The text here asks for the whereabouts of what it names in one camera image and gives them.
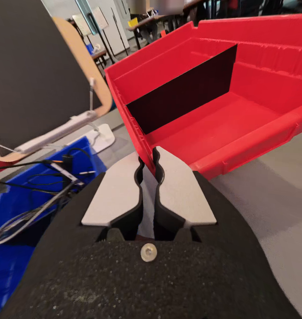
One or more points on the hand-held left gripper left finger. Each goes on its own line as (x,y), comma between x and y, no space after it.
(116,196)

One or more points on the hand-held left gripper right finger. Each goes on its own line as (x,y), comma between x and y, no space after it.
(186,196)

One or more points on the grey usb hub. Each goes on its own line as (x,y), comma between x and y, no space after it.
(66,173)

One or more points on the red plastic bin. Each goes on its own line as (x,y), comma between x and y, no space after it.
(228,129)

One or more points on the blue plastic bin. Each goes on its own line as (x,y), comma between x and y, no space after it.
(11,269)

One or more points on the black bin divider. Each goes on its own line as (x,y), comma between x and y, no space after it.
(186,92)

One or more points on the orange striped cone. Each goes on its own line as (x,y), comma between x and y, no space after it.
(163,33)

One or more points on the brown wooden table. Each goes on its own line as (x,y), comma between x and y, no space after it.
(146,21)

